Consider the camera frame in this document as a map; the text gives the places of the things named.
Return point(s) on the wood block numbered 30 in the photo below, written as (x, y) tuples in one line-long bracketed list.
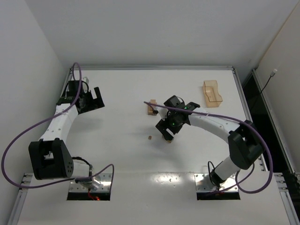
[(151, 110)]

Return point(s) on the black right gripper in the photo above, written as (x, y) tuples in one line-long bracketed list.
[(162, 126)]

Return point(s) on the aluminium table frame rail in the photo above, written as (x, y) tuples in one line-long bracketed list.
[(231, 68)]

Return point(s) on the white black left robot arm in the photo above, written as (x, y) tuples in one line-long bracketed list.
[(50, 158)]

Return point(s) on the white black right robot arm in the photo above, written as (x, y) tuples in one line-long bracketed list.
[(244, 146)]

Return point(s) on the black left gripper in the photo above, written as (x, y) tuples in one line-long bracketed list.
[(91, 103)]

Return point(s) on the black wall cable white plug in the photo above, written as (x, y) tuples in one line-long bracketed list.
[(272, 74)]

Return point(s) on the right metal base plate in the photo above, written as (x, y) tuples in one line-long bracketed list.
[(204, 185)]

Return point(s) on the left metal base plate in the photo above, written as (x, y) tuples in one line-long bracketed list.
[(98, 184)]

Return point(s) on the transparent amber plastic box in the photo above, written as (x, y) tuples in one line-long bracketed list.
[(212, 97)]

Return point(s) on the metal base plate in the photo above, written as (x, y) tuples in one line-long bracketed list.
[(204, 185), (98, 184)]

